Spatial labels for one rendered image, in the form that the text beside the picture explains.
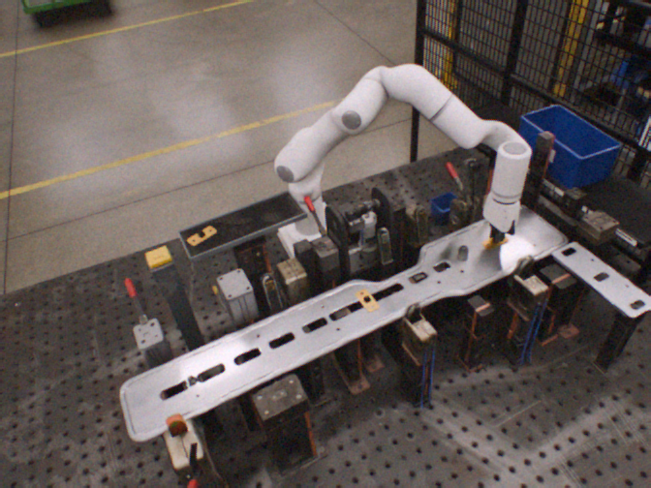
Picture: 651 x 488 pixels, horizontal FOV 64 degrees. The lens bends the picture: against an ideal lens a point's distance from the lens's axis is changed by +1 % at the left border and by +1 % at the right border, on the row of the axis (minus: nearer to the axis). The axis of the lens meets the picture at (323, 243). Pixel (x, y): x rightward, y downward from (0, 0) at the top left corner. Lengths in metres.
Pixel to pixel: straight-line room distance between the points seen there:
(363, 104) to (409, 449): 0.98
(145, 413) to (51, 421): 0.55
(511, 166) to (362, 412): 0.84
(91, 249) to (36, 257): 0.34
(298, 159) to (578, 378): 1.12
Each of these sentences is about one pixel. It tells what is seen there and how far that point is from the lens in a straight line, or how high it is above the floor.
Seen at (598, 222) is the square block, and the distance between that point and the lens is 1.78.
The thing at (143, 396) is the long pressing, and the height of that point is 1.00.
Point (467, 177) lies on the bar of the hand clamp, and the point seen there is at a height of 1.17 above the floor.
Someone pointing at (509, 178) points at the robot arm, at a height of 1.28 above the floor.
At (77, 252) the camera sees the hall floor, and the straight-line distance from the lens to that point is 3.61.
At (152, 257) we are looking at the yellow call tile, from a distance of 1.56.
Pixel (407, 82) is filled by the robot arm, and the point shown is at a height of 1.52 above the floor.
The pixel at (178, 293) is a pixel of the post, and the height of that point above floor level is 1.01.
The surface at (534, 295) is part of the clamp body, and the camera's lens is 1.54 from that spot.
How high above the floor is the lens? 2.17
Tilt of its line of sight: 44 degrees down
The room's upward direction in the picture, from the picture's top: 6 degrees counter-clockwise
